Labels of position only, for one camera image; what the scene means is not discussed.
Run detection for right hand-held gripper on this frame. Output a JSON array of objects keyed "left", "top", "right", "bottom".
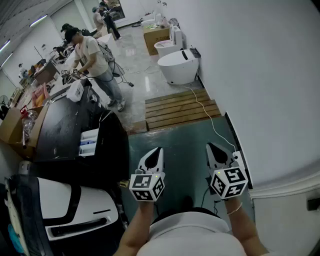
[{"left": 206, "top": 143, "right": 249, "bottom": 200}]

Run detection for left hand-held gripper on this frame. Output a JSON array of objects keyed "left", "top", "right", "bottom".
[{"left": 128, "top": 147, "right": 166, "bottom": 202}]

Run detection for white detergent drawer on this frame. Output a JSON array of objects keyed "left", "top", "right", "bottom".
[{"left": 78, "top": 128, "right": 100, "bottom": 158}]

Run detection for person's right forearm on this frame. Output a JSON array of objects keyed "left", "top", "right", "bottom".
[{"left": 223, "top": 196, "right": 270, "bottom": 256}]

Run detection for person's left forearm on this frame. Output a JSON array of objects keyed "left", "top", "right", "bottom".
[{"left": 113, "top": 199, "right": 157, "bottom": 256}]

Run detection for white power strip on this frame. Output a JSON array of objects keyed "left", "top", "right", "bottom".
[{"left": 232, "top": 150, "right": 248, "bottom": 176}]

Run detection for black shoe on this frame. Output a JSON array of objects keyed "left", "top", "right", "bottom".
[{"left": 180, "top": 195, "right": 195, "bottom": 211}]

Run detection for person's black trousers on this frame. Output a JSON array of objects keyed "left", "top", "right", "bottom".
[{"left": 152, "top": 199, "right": 221, "bottom": 224}]

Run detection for wooden slatted mat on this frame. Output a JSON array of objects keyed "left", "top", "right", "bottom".
[{"left": 144, "top": 88, "right": 222, "bottom": 132}]

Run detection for person's white shirt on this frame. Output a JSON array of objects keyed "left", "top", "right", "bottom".
[{"left": 136, "top": 211, "right": 248, "bottom": 256}]

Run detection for white smart toilet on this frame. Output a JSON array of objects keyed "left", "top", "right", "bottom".
[{"left": 157, "top": 48, "right": 201, "bottom": 86}]

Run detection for white and black washing machine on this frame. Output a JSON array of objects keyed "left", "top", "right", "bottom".
[{"left": 4, "top": 173, "right": 120, "bottom": 256}]

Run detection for white plastic container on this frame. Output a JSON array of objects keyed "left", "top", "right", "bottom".
[{"left": 65, "top": 79, "right": 85, "bottom": 102}]

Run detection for large cardboard box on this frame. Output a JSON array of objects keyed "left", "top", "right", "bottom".
[{"left": 143, "top": 24, "right": 171, "bottom": 56}]

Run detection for small grey appliance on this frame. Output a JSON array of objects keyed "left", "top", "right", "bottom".
[{"left": 18, "top": 160, "right": 33, "bottom": 176}]

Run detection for clear plastic bottle red cap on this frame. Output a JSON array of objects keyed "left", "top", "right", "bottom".
[{"left": 19, "top": 105, "right": 40, "bottom": 134}]

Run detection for pink cloth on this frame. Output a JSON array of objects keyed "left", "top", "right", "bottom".
[{"left": 30, "top": 83, "right": 50, "bottom": 109}]

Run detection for brown wooden desk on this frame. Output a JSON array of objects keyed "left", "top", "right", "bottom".
[{"left": 32, "top": 58, "right": 60, "bottom": 86}]

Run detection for open cardboard box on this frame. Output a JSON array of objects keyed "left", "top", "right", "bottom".
[{"left": 0, "top": 104, "right": 50, "bottom": 160}]

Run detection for white cloth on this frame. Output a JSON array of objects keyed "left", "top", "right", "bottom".
[{"left": 4, "top": 176, "right": 31, "bottom": 256}]

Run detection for blue cloth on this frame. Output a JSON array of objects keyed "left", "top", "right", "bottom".
[{"left": 7, "top": 223, "right": 21, "bottom": 254}]

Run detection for ceiling light strip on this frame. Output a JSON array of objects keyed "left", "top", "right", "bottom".
[
  {"left": 0, "top": 39, "right": 12, "bottom": 53},
  {"left": 29, "top": 14, "right": 49, "bottom": 28},
  {"left": 0, "top": 51, "right": 14, "bottom": 68}
]

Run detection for white cable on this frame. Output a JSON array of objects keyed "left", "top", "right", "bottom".
[{"left": 159, "top": 74, "right": 237, "bottom": 153}]

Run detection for thin wrist bracelet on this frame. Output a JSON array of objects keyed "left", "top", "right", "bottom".
[{"left": 226, "top": 201, "right": 244, "bottom": 216}]

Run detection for black cable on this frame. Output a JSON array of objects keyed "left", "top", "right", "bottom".
[{"left": 109, "top": 59, "right": 135, "bottom": 88}]

